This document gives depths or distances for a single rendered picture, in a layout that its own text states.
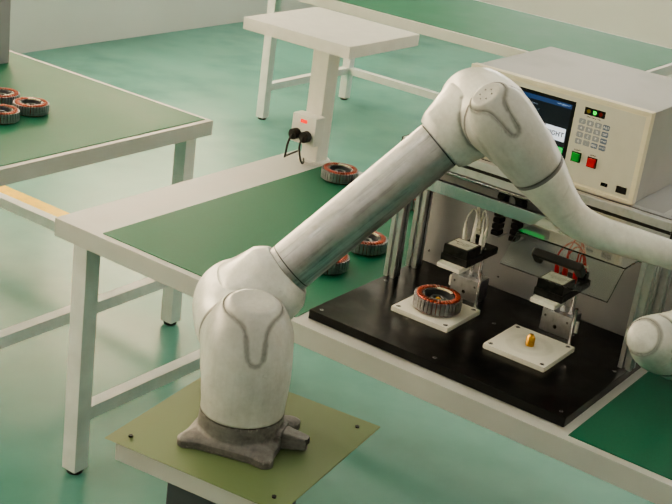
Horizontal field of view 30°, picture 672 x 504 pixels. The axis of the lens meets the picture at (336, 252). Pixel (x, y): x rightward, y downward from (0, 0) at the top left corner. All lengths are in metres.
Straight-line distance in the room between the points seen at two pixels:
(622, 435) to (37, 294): 2.58
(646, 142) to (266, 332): 0.96
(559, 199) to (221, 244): 1.14
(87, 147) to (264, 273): 1.54
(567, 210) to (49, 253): 2.99
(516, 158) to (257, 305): 0.52
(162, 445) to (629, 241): 0.92
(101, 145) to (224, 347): 1.73
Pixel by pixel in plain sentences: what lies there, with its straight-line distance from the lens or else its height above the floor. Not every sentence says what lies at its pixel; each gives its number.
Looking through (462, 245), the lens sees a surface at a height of 0.92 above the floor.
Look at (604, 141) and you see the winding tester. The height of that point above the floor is 1.23.
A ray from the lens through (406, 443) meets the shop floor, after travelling 3.89.
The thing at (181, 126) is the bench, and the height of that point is 0.75.
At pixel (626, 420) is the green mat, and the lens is 2.64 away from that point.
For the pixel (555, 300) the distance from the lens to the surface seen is 2.78.
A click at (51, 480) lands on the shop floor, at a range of 3.55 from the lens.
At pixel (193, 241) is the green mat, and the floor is 0.75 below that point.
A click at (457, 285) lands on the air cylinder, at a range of 2.98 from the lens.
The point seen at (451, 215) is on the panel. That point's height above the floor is 0.91.
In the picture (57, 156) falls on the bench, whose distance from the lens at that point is 3.71.
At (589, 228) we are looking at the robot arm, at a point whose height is 1.19.
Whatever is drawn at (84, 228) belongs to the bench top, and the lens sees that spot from 3.19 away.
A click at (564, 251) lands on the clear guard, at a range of 2.56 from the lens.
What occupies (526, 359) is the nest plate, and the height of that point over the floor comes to 0.78.
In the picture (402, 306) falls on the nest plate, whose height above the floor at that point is 0.78.
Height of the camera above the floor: 1.94
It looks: 22 degrees down
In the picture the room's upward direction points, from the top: 8 degrees clockwise
